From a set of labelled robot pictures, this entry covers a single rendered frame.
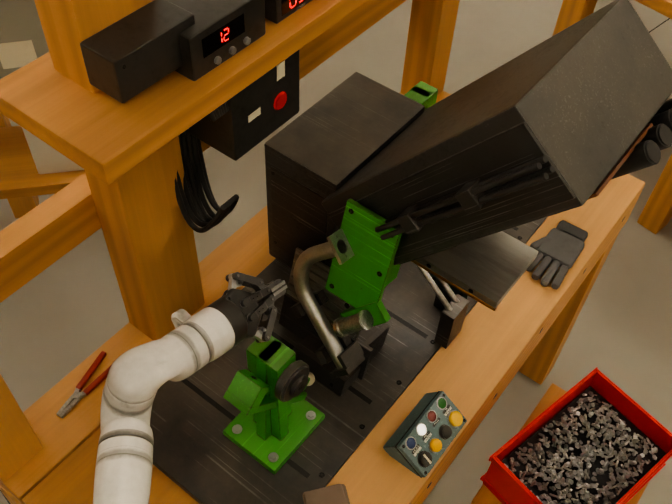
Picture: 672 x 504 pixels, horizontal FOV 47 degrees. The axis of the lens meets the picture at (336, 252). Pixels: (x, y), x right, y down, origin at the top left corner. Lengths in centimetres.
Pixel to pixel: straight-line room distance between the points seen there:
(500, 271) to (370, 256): 26
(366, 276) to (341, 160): 23
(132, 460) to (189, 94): 51
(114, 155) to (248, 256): 77
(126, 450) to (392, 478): 61
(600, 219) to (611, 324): 103
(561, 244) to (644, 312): 122
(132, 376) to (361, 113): 77
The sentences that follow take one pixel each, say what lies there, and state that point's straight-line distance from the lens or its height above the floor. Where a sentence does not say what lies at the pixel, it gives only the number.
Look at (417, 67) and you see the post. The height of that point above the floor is 99.
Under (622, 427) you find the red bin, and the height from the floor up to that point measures 88.
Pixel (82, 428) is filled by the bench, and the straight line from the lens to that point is 159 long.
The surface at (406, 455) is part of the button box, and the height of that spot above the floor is 94.
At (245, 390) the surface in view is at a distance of 128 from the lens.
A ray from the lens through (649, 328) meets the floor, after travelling 299.
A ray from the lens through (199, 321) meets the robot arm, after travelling 115.
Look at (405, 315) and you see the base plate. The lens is 166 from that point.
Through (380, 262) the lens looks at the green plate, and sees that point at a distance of 136.
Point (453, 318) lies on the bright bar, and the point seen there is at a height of 101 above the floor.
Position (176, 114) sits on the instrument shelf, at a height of 154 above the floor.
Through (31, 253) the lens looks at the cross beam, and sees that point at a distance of 138.
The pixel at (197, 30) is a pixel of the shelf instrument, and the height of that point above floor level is 162.
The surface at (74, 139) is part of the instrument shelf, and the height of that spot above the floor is 154.
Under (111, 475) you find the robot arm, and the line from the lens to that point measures 101.
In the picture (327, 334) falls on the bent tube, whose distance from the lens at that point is 149.
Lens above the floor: 225
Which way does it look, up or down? 50 degrees down
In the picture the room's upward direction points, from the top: 3 degrees clockwise
